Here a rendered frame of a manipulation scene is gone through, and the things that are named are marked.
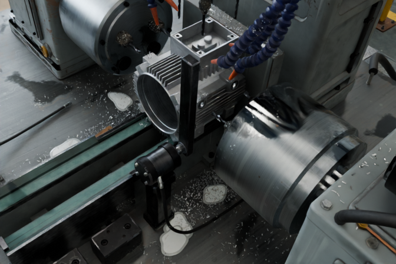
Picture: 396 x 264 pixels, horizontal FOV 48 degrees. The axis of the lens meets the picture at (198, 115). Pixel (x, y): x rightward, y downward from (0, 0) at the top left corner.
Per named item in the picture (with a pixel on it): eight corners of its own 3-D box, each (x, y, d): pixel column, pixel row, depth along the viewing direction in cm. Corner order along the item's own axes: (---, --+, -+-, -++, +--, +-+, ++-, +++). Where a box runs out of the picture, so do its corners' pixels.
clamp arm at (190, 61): (186, 143, 97) (191, 51, 78) (195, 151, 95) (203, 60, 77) (174, 151, 95) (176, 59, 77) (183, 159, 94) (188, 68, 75)
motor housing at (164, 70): (192, 77, 123) (195, 20, 109) (241, 116, 114) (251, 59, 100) (134, 109, 113) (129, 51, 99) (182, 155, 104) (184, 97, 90)
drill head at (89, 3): (111, 5, 146) (103, -70, 128) (182, 60, 128) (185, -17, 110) (41, 32, 134) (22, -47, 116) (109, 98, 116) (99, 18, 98)
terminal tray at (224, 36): (206, 40, 110) (208, 15, 105) (236, 62, 105) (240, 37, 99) (168, 59, 104) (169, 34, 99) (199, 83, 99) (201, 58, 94)
